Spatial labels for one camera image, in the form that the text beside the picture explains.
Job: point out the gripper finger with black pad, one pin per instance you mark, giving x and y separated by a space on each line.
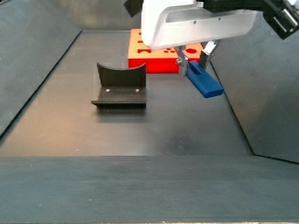
182 61

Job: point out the white and silver gripper body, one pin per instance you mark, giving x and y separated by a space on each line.
181 22

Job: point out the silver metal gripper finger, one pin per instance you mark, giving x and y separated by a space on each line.
208 52

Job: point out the blue square-circle object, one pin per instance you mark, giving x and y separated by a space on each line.
202 80

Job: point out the black curved fixture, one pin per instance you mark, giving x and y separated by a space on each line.
122 86

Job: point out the red shape-sorter block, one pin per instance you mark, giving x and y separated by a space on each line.
161 61

